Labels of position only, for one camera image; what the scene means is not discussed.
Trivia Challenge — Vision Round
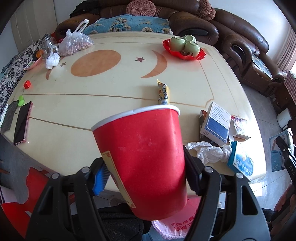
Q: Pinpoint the light blue cartoon box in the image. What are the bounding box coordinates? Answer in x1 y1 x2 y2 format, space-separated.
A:
227 141 254 181

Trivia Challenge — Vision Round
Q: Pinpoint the white tissue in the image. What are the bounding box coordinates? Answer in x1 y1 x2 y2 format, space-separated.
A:
186 141 232 166

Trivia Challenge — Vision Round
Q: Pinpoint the blue white medicine box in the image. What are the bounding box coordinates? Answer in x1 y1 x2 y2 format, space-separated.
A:
200 102 231 147

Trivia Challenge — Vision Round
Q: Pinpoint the red paper cup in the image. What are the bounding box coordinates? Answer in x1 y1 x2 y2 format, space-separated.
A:
91 104 187 220

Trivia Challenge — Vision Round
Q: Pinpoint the yellow snack wrapper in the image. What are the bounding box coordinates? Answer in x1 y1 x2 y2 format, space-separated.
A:
157 80 170 105

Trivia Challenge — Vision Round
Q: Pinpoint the maroon patterned box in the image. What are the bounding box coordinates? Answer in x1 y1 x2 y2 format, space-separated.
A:
229 115 250 142

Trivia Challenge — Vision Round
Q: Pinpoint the pink lined trash bin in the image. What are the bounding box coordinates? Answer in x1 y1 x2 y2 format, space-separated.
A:
152 196 201 240

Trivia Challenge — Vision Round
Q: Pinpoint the red plastic stool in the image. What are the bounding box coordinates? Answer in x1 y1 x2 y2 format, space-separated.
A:
1 168 78 240

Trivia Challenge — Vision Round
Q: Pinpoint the red checkered tablecloth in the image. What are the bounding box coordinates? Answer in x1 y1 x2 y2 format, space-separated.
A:
284 70 296 104

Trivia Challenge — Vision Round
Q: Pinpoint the pink-cased smartphone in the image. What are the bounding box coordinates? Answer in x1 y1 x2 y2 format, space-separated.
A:
13 101 33 145

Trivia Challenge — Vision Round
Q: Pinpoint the dark grey remote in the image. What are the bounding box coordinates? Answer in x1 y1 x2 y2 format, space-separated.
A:
1 100 19 133

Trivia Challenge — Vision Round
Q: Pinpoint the brown leather armchair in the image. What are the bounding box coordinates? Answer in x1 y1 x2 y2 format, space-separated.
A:
210 9 285 97

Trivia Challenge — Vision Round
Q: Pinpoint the small red cube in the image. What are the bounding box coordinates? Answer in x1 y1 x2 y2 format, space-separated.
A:
23 80 32 89

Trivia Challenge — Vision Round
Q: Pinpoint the floral patterned cloth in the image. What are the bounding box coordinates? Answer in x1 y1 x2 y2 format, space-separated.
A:
0 39 41 113

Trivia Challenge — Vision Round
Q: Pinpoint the green ceramic cup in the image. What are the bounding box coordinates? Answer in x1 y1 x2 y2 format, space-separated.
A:
170 36 186 52
184 41 201 58
183 35 196 43

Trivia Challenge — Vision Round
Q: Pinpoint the small white plastic bag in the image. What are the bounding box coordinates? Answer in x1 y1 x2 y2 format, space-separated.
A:
45 45 60 70

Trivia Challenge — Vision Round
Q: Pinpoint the orange fruit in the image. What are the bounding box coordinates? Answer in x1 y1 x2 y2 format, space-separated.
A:
35 49 44 59

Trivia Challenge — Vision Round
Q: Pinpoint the glass jar with lid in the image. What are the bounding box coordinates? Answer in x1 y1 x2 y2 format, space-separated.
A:
40 34 56 60

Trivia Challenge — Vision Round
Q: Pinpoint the red plastic tray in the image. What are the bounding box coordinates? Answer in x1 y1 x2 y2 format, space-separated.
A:
163 39 206 61

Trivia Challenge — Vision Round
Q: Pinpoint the clear bag of nuts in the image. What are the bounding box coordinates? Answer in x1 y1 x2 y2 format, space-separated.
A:
58 19 94 57

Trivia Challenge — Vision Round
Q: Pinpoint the pink round cushion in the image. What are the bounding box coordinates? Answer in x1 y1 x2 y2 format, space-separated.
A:
197 0 216 21
126 0 156 16

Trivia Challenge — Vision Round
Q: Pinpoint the brown leather sofa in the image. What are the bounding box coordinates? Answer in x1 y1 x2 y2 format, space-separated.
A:
55 0 218 46

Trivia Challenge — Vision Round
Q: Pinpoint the cream wooden cabinet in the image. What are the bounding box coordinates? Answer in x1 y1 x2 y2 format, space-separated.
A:
11 0 57 51

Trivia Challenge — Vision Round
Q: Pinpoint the blue floral seat cover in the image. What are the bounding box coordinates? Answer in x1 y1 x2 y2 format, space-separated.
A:
83 15 173 35

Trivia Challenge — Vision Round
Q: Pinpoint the black clothing on sofa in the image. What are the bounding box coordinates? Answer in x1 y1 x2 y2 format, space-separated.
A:
69 1 101 18

